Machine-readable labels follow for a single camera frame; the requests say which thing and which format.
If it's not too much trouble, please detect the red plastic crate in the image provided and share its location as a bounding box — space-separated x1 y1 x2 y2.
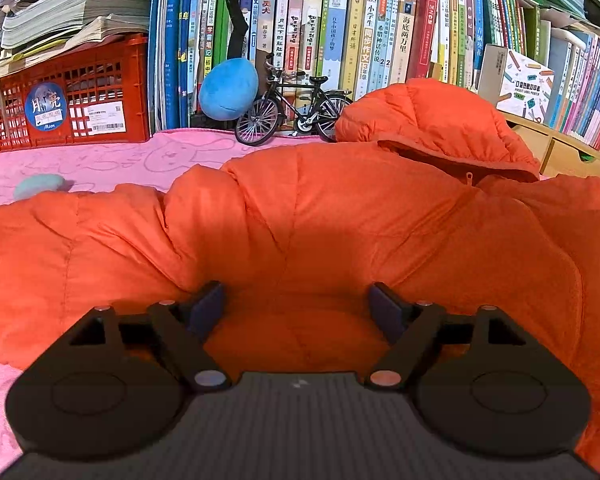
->
0 32 151 155

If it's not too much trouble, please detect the white printed box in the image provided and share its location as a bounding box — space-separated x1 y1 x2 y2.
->
477 44 556 126

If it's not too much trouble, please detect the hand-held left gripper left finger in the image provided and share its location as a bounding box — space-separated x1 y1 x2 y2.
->
69 280 232 393

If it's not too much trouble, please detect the small teal grey toy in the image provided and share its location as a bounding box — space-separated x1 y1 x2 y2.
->
12 174 76 201

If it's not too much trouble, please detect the round blue plush ball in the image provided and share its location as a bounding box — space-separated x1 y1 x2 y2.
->
198 58 260 121

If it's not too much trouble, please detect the wooden drawer organizer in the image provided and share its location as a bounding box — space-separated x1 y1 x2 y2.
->
500 110 600 181

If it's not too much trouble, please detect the stack of papers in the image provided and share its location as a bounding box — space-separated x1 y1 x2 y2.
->
0 0 153 78

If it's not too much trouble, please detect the pink rabbit-print blanket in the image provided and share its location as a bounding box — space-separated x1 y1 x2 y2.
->
0 127 346 478

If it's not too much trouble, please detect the orange puffer jacket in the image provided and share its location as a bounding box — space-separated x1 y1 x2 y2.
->
0 77 600 476

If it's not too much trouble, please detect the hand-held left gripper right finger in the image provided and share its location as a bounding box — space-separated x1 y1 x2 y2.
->
365 281 531 392

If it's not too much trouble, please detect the black miniature bicycle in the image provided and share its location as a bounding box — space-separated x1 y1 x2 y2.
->
234 52 353 147

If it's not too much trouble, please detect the black strap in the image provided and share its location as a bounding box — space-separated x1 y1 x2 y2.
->
226 0 261 61

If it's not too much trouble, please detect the row of books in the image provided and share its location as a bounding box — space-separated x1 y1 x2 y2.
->
147 0 600 151

